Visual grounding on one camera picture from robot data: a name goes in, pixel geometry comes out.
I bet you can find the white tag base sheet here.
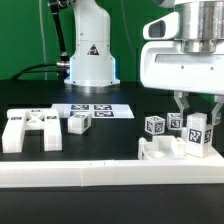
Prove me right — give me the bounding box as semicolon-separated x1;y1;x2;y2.
52;104;134;119

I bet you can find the white U-shaped obstacle frame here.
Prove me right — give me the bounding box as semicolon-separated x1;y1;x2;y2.
0;126;224;189

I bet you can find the white chair seat part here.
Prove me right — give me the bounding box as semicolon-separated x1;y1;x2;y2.
138;136;224;161

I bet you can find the white chair back part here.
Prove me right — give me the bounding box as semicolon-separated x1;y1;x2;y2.
2;108;62;153

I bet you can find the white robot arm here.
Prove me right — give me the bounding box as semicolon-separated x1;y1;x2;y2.
65;0;224;125

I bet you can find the black cable with connector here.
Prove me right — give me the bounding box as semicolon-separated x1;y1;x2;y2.
9;0;72;81

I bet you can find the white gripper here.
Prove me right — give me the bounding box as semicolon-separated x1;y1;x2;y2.
140;12;224;125

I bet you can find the white tagged cube nut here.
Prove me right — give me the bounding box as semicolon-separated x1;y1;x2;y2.
167;113;183;130
145;116;165;135

